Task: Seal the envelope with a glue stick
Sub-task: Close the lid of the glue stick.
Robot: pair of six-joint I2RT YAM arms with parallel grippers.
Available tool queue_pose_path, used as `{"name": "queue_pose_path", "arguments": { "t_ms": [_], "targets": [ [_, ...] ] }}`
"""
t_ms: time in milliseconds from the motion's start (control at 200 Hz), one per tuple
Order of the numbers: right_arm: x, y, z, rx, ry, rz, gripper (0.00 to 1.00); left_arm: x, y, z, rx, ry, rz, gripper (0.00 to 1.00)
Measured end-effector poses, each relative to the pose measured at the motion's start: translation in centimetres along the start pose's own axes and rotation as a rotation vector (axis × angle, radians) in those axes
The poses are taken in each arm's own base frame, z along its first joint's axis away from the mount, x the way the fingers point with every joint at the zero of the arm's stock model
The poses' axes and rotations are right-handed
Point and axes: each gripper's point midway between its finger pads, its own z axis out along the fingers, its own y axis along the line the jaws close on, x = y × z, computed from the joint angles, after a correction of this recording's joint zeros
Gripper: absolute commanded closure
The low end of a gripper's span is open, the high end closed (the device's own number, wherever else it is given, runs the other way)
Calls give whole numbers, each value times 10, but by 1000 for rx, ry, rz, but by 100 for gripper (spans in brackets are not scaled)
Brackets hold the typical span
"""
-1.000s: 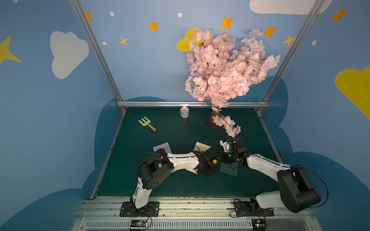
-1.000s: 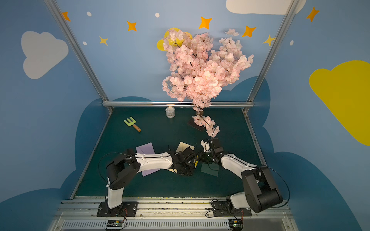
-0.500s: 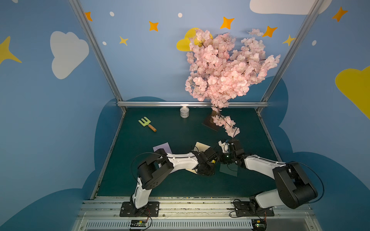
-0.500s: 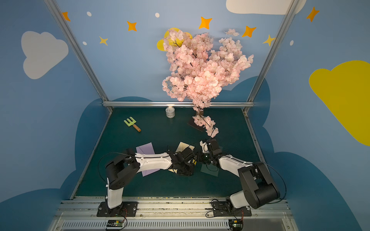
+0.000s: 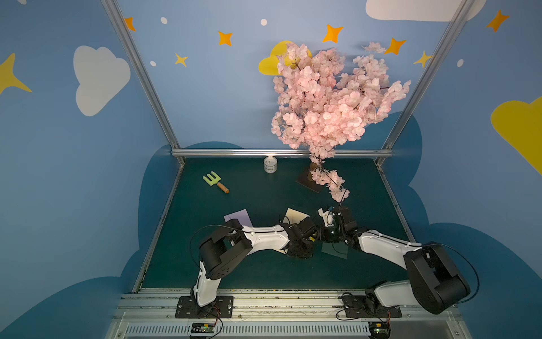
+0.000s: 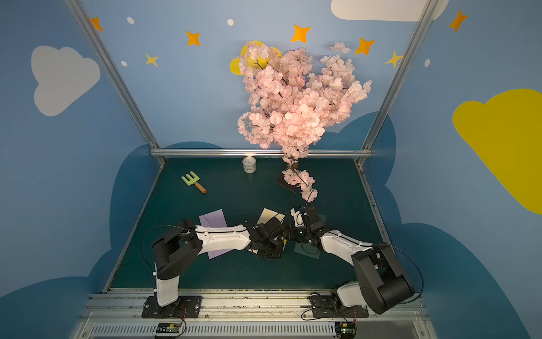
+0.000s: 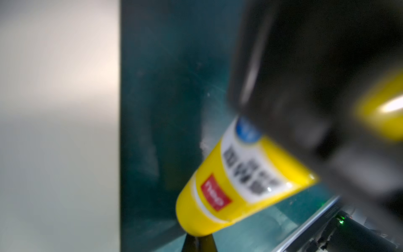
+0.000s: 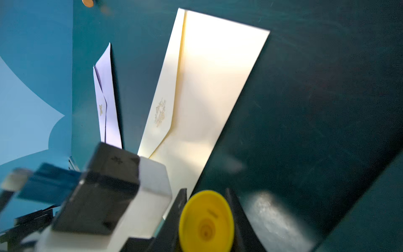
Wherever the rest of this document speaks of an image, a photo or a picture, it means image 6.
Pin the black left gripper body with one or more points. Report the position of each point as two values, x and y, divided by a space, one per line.
275 236

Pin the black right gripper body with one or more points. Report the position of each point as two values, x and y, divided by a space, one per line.
297 231

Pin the dark green envelope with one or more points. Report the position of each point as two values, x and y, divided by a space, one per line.
307 250

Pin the cream yellow envelope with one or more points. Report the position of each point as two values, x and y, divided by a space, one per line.
269 216

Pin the purple envelope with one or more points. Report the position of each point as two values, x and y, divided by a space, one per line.
214 219

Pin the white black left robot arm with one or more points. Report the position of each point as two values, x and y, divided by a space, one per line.
176 250

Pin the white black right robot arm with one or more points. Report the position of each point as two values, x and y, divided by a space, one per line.
382 282

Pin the silver tin can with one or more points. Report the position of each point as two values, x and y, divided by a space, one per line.
249 164

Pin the right green circuit board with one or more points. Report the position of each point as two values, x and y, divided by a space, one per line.
345 330

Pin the green circuit board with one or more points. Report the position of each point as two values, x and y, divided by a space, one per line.
345 330
169 329

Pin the pink cherry blossom tree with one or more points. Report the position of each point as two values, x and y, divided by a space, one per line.
291 107

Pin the left green circuit board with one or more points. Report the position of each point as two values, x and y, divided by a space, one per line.
169 329

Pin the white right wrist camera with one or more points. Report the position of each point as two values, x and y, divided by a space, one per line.
296 214

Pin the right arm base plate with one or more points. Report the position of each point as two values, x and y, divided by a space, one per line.
329 306

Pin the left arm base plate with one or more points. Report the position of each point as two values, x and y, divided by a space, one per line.
185 307

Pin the yellow-green garden fork wooden handle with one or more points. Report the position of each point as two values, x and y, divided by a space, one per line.
192 179

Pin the aluminium front mounting rail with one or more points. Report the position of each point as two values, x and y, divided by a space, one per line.
243 314

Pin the right aluminium frame post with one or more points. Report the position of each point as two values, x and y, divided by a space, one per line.
412 48

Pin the aluminium frame post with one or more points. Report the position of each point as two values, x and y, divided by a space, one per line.
412 48
92 34

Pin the left aluminium frame post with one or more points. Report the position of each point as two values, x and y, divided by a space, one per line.
92 34

